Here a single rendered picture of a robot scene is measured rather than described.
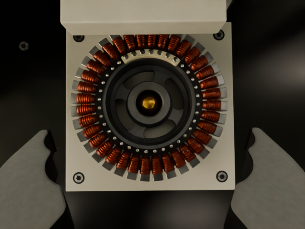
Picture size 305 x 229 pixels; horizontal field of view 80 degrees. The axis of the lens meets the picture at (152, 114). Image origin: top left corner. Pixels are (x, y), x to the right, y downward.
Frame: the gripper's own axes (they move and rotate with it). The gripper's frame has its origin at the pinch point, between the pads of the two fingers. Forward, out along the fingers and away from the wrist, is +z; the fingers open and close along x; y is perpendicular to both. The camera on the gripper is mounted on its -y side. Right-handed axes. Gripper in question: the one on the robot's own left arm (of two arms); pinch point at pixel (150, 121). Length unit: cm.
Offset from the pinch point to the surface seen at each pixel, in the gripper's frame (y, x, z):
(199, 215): 10.0, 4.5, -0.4
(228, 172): 5.7, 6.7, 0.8
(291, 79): -1.0, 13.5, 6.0
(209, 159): 4.7, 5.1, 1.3
